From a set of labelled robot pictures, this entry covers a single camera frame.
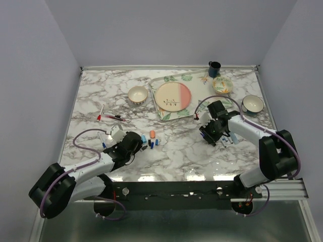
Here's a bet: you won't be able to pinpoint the orange highlighter cap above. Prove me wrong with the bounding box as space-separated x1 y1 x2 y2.
149 130 155 139

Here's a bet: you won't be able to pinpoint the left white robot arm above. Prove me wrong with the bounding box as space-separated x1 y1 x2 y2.
29 132 143 219

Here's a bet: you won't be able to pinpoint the red cap whiteboard marker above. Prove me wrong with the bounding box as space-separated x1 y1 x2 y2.
97 104 104 121

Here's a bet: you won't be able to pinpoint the light blue highlighter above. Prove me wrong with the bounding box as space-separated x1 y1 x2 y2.
230 133 239 144

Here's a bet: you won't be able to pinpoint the light blue highlighter cap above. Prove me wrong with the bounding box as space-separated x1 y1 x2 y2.
141 135 147 143

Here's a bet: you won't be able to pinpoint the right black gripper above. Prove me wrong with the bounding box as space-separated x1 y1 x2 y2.
199 118 225 144

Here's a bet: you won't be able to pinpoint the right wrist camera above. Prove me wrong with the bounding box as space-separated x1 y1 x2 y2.
198 112 211 128

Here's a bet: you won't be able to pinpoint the dark blue mug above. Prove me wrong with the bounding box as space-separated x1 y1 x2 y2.
208 61 222 78

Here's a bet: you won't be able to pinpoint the blue cap thin marker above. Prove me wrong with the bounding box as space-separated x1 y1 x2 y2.
97 132 106 149

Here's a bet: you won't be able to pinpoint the white bowl blue stripes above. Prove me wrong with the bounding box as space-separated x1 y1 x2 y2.
128 86 148 105

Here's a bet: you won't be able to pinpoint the cream and pink plate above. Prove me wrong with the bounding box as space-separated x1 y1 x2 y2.
154 82 191 112

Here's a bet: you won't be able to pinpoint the floral yellow rimmed bowl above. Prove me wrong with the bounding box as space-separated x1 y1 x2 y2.
212 76 233 94

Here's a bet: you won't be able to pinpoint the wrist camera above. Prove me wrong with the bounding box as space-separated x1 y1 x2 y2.
198 112 211 128
111 125 126 143

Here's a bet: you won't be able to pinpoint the teal rimmed white bowl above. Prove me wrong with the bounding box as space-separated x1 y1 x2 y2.
241 95 264 115

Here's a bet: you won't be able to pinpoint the blue acrylic marker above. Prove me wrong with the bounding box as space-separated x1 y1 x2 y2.
221 138 227 148

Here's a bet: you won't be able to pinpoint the pink red pen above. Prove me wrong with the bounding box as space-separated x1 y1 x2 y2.
103 114 126 122

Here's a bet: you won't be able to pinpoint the floral rectangular serving tray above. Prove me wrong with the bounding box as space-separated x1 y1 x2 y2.
149 69 216 121

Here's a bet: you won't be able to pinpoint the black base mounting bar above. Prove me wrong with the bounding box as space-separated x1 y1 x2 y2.
82 180 263 211

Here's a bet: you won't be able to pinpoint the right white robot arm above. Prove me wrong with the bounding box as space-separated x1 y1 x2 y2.
195 101 300 198

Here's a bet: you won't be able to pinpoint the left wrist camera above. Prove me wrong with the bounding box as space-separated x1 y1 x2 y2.
111 125 126 143

